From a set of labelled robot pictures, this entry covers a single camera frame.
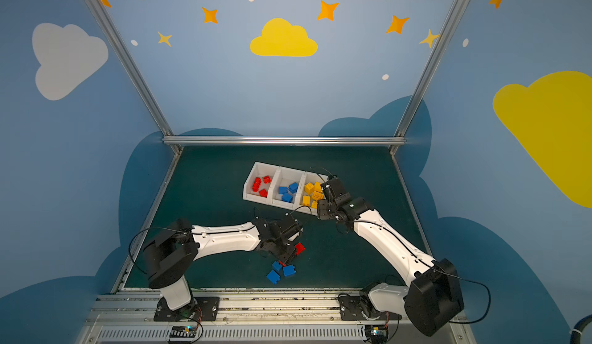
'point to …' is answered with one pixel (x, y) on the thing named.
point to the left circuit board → (183, 332)
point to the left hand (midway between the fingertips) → (292, 250)
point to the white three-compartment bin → (282, 177)
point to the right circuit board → (377, 333)
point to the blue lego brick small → (277, 265)
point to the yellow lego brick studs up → (317, 196)
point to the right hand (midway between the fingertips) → (331, 204)
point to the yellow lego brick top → (314, 205)
